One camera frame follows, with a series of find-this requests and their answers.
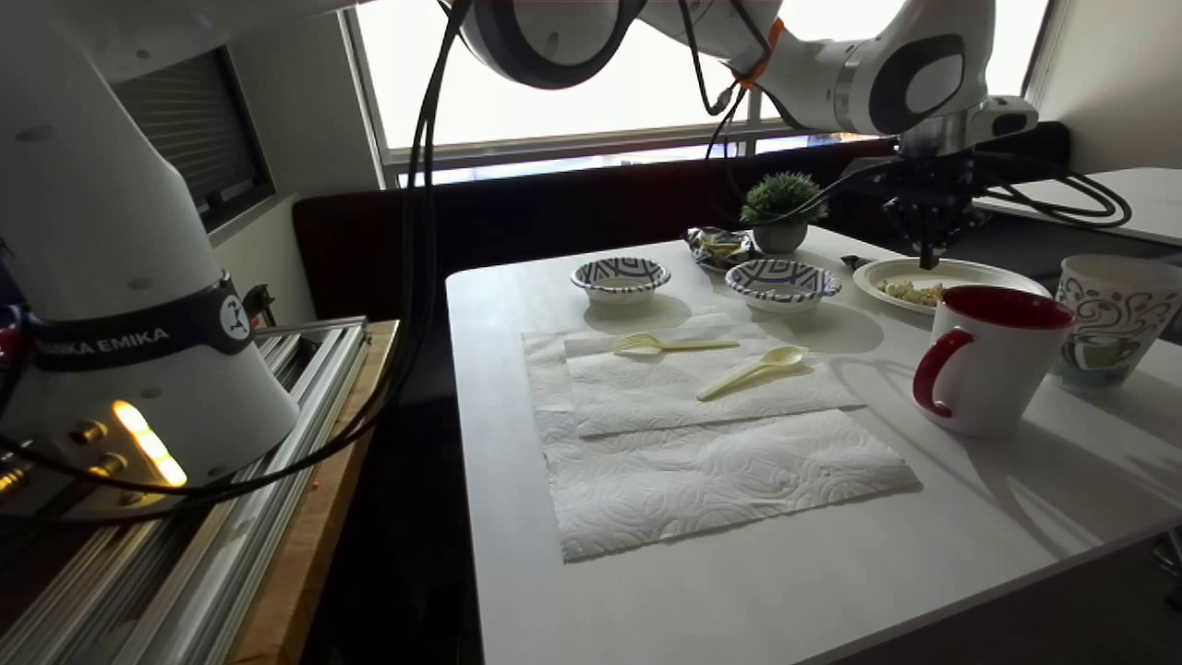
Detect red clamp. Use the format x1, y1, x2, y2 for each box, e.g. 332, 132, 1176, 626
241, 282, 280, 345

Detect dark snack packet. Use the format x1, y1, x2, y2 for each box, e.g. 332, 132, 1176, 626
684, 223, 756, 279

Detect long black arm cable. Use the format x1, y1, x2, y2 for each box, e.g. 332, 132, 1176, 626
0, 0, 476, 510

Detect white paper towel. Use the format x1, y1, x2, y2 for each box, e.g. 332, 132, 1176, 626
521, 311, 867, 446
541, 408, 925, 564

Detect patterned paper cup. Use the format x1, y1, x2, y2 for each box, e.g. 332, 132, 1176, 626
1054, 251, 1182, 388

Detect window frame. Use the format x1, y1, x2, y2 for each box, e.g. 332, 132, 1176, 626
337, 0, 1064, 192

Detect pale food pieces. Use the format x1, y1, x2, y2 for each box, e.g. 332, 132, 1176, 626
876, 275, 958, 311

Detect white side table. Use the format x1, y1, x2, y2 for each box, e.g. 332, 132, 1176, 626
983, 164, 1182, 251

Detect orange strap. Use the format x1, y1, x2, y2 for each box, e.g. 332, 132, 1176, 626
736, 16, 790, 93

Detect white mug red inside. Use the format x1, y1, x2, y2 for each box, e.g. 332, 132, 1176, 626
909, 282, 1080, 442

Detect white plate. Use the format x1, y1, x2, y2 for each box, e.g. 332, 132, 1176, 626
851, 251, 1051, 317

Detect blue patterned bowl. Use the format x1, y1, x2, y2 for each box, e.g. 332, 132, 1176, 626
569, 254, 676, 311
719, 254, 848, 313

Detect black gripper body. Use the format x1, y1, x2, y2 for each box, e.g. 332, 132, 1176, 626
881, 144, 981, 239

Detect black sofa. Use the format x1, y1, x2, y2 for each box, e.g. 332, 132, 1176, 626
292, 120, 1075, 325

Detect wooden base board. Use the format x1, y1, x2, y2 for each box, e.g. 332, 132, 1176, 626
225, 317, 406, 665

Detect aluminium rail frame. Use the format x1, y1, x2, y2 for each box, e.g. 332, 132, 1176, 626
0, 313, 369, 665

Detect dark wall panel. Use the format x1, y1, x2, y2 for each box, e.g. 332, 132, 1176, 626
106, 43, 279, 238

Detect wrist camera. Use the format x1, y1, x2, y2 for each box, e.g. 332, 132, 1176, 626
977, 95, 1043, 144

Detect small green potted plant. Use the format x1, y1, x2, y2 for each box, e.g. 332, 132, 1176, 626
738, 169, 833, 260

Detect cream plastic spoon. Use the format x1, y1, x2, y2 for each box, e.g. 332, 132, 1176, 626
614, 329, 744, 361
696, 345, 809, 408

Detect black gripper cable bundle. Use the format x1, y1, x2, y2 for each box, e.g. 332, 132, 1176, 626
809, 144, 1136, 238

